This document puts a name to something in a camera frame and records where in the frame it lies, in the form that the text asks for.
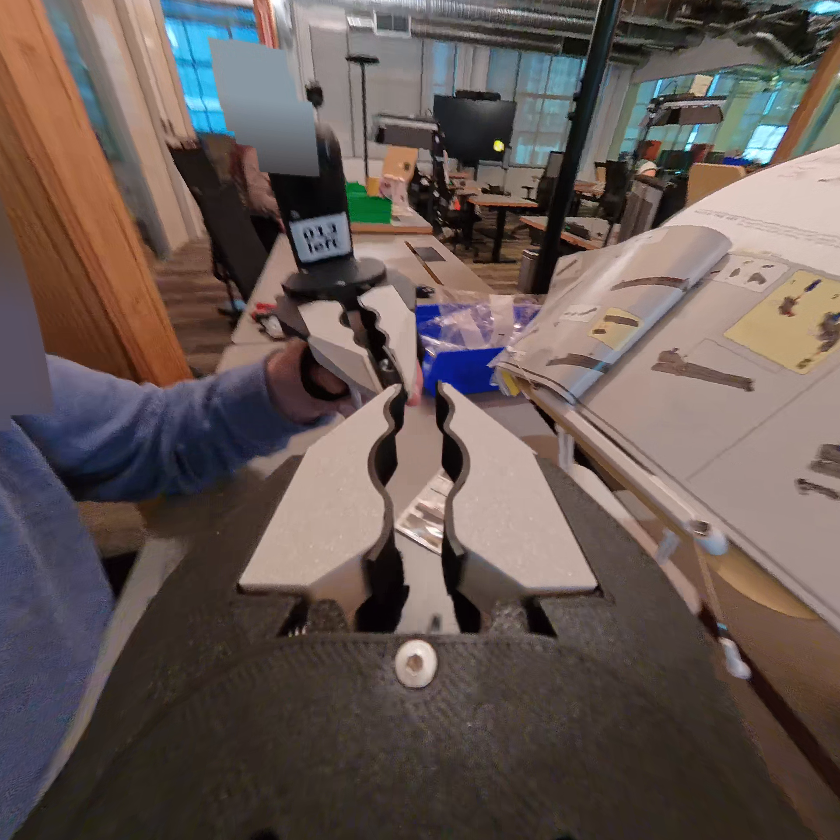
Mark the blue plastic bin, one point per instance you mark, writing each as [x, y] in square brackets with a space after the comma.
[459, 374]

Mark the wooden office desk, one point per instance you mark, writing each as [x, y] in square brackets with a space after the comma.
[502, 202]

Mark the black steel pole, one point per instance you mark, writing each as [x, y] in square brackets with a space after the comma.
[577, 131]

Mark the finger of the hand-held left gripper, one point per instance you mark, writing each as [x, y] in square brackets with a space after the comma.
[394, 321]
[334, 341]

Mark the black office chair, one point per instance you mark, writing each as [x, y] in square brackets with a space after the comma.
[550, 184]
[223, 216]
[613, 190]

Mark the wooden pillar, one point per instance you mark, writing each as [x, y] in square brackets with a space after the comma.
[65, 197]

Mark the clear plastic bags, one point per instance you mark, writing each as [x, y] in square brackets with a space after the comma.
[472, 321]

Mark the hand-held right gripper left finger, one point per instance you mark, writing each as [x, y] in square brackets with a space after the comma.
[321, 518]

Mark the person's left forearm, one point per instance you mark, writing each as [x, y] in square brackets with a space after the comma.
[164, 426]

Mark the white book stand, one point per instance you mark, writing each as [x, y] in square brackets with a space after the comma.
[617, 459]

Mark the person's left hand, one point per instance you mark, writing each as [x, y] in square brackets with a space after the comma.
[285, 380]

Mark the green plastic bin stack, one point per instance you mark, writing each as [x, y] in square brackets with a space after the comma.
[367, 207]

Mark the overhead light rig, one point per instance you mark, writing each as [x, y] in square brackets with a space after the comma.
[686, 110]

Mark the lego sticker sheet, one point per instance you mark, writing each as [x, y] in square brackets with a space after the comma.
[426, 518]

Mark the lego instruction booklet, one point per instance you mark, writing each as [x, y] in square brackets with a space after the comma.
[722, 407]

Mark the grey trash can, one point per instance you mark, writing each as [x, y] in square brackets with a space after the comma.
[530, 272]

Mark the person's blue sweater torso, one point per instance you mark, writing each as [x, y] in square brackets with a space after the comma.
[46, 590]

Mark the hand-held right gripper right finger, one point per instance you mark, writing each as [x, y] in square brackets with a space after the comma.
[512, 518]

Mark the tan wooden chair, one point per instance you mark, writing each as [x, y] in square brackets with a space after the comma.
[715, 187]

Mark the black wall screen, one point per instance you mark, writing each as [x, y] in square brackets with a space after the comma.
[472, 128]

